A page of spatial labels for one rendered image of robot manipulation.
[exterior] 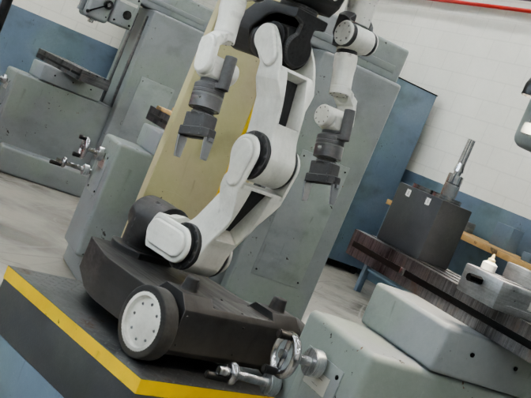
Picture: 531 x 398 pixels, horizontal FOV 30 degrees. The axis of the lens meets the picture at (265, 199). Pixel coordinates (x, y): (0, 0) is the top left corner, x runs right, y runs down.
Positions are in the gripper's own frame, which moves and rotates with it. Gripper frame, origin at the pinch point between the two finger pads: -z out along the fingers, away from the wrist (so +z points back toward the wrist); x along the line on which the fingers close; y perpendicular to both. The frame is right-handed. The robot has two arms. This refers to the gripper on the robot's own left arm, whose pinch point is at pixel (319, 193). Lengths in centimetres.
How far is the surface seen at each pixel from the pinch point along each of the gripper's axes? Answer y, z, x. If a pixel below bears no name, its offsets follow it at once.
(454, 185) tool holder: 16.7, 9.5, 35.8
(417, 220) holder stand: 12.6, -2.8, 28.3
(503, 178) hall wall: 564, 108, -260
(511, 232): 508, 53, -212
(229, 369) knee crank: -46, -53, 22
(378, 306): -15, -30, 40
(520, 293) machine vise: -15, -20, 80
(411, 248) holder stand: 11.8, -11.2, 28.6
